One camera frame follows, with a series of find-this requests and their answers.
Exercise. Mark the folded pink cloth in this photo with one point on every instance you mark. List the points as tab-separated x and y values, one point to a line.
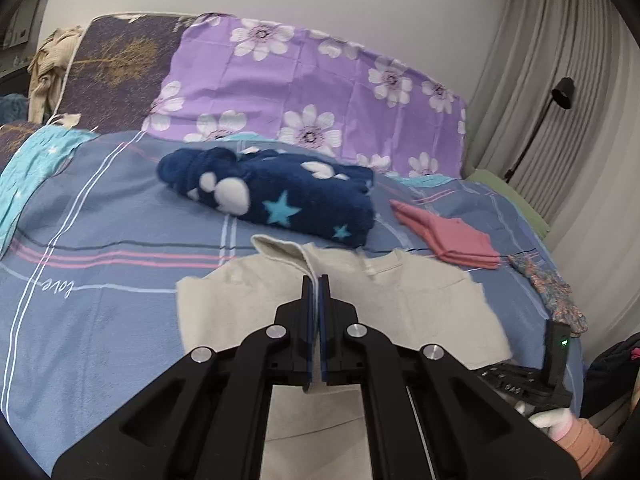
457	242

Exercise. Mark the purple flower print pillow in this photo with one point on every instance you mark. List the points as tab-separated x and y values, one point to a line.
320	85

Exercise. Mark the beige knitted garment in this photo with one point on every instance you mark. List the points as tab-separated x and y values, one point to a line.
47	65

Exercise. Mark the blue plaid bed sheet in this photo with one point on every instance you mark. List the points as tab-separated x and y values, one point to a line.
115	240

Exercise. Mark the dark clothes pile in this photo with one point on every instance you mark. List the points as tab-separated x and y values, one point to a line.
612	375

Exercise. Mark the person's right hand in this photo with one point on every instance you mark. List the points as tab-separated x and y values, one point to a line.
552	422

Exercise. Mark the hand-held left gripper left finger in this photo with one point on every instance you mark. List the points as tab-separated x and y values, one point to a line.
311	310

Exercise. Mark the navy star print fleece blanket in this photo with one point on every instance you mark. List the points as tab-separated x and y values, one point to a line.
295	200

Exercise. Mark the teal floral print cloth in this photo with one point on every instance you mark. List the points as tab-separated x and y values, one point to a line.
555	292

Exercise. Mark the beige small shirt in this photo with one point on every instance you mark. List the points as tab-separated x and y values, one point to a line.
410	305

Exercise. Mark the dark tree print cushion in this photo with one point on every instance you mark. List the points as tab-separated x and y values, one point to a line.
120	65

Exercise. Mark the person's right forearm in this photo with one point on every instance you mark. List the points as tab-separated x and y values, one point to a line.
587	442

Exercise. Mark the black floor lamp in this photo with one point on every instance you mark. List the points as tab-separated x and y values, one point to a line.
547	115

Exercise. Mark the teal star print cloth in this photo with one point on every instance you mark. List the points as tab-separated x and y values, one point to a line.
35	170

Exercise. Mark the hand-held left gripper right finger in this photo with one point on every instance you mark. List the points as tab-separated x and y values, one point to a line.
324	310

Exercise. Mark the green mattress edge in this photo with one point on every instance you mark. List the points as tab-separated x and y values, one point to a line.
510	195

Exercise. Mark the grey curtain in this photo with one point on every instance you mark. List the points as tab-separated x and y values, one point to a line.
565	110

